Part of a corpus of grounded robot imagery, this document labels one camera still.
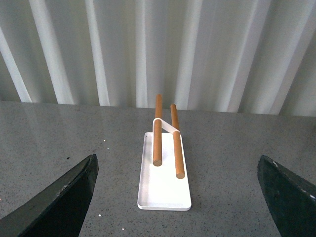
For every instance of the white pleated curtain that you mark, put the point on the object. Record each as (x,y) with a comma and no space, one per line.
(246,56)

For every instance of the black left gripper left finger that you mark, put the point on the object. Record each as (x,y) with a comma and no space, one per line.
(60,209)

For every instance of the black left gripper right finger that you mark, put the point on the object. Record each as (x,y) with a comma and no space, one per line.
(290,198)

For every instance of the white rack with wooden rods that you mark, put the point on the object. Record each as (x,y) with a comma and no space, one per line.
(163,183)

